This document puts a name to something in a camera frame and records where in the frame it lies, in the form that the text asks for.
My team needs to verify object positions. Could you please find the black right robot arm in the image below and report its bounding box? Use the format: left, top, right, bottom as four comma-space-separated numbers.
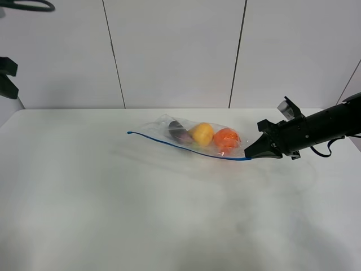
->
244, 93, 360, 160

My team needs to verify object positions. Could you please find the blue cable on right arm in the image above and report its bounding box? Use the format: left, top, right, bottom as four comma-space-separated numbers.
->
310, 134, 361, 158

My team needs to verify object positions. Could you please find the clear zip bag blue seal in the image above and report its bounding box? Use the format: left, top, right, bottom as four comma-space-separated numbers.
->
127, 115, 250, 161

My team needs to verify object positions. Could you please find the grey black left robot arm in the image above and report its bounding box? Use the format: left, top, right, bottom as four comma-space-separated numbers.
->
1, 57, 25, 110

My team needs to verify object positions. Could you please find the purple eggplant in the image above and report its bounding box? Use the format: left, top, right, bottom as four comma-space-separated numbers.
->
168, 120, 194, 145

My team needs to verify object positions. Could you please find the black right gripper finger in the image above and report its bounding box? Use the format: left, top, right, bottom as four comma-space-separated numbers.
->
244, 134, 283, 159

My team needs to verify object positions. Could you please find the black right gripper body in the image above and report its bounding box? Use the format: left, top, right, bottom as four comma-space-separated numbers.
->
257, 116, 306, 160

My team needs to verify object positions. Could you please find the yellow bell pepper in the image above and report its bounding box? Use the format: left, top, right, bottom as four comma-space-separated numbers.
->
188, 123, 214, 147

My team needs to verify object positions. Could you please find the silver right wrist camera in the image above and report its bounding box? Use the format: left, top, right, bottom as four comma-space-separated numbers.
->
277, 96, 304, 121

